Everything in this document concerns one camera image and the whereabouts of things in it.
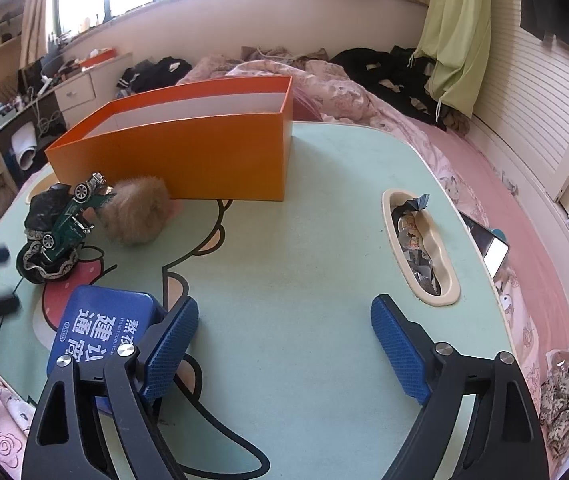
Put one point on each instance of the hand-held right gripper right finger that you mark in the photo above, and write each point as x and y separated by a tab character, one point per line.
399	355

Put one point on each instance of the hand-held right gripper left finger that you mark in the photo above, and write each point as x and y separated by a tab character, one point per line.
172	350

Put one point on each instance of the black lace-trimmed pouch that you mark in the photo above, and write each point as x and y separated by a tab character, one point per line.
39	210

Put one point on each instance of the blue tin box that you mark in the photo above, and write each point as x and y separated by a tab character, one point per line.
94	325

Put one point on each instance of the green toy car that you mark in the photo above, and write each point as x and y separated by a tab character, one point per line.
67	222

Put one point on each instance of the brown fluffy ball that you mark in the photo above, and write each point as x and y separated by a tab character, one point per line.
134	212

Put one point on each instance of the orange cardboard box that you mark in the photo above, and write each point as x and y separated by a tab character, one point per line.
189	155

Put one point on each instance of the green cartoon-print desktop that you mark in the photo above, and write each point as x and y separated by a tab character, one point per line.
304	270

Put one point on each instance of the white roll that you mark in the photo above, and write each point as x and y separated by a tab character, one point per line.
24	145

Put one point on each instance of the black smartphone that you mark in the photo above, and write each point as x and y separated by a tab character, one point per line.
484	245

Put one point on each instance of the patterned cloth pile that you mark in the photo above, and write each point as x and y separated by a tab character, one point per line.
564	395

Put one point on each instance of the white desk with drawers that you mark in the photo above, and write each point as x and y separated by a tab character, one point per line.
77	91

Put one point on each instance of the small orange box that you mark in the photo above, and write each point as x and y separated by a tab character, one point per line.
99	58

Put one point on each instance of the black striped garment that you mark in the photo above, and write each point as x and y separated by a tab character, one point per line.
154	72

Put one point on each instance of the mauve pillow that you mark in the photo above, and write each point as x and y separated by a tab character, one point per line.
307	105

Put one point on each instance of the white slatted panel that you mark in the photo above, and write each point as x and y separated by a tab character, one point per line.
539	110

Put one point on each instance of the black clothes pile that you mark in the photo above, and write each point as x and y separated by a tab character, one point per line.
389	72

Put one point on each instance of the beige garment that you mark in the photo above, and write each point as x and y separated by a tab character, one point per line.
284	55

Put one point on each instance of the green hanging cloth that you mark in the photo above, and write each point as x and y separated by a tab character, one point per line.
456	35

